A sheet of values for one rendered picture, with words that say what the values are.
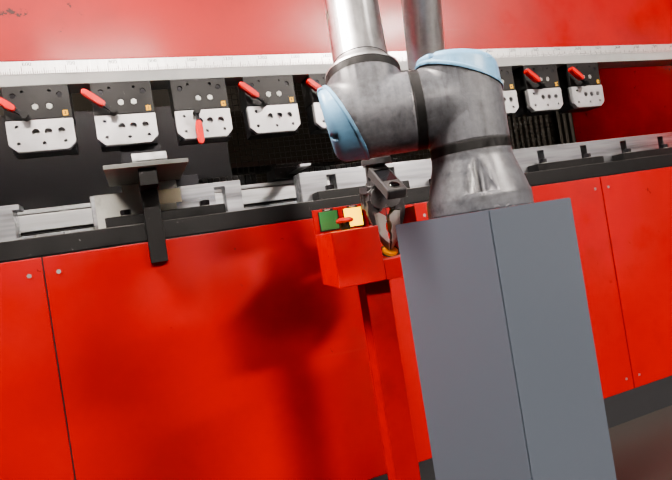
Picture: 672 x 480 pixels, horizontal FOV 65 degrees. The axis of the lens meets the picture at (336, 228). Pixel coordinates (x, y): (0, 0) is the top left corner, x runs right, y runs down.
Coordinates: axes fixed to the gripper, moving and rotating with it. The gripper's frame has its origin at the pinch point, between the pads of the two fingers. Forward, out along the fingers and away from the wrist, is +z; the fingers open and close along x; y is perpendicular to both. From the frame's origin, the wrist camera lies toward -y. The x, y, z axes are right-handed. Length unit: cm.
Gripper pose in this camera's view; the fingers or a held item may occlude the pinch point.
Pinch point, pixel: (390, 244)
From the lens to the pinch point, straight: 122.9
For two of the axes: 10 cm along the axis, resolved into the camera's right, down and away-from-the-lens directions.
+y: -2.6, -0.3, 9.7
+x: -9.6, 1.5, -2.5
